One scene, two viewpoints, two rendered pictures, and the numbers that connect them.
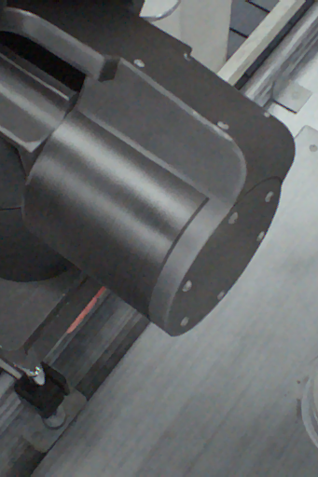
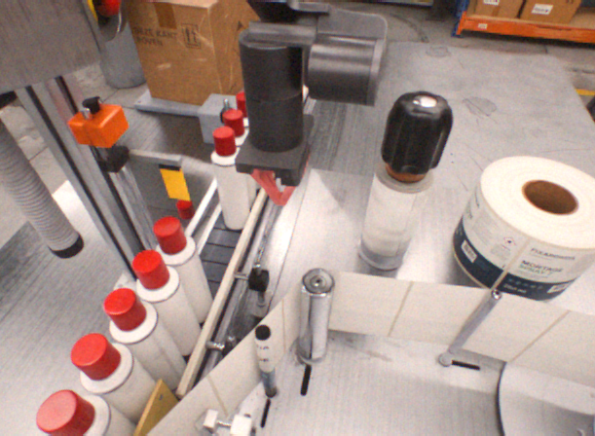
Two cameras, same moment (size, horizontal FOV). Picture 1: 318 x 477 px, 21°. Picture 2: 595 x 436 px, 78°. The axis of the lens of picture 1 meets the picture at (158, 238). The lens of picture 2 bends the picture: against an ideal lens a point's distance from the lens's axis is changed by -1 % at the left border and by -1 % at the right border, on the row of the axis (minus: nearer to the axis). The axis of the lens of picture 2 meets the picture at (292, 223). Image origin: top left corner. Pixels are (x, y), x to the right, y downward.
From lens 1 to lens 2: 0.24 m
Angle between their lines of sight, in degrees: 20
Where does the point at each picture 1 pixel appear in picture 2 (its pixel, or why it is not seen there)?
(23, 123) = (302, 39)
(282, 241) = (323, 205)
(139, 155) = (347, 36)
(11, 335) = (292, 164)
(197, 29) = not seen: hidden behind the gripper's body
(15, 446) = (249, 319)
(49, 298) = (298, 152)
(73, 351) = not seen: hidden behind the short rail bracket
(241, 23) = not seen: hidden behind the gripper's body
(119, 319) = (271, 258)
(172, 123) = (355, 20)
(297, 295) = (338, 220)
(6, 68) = (286, 28)
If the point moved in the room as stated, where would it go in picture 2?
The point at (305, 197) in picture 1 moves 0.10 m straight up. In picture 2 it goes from (323, 190) to (326, 151)
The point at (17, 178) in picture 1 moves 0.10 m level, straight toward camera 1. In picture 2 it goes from (292, 79) to (382, 127)
